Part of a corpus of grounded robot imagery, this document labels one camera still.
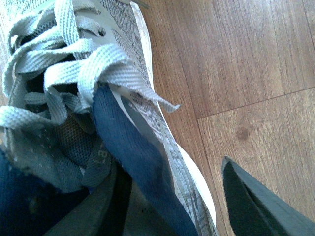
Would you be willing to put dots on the grey sneaker white sole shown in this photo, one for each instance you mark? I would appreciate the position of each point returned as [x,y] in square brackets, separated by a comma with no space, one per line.
[81,99]

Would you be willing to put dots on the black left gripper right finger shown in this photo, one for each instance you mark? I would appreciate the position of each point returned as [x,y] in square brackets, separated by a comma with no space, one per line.
[256,211]

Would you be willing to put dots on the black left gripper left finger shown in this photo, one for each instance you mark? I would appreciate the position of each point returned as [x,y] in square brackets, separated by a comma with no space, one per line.
[103,212]

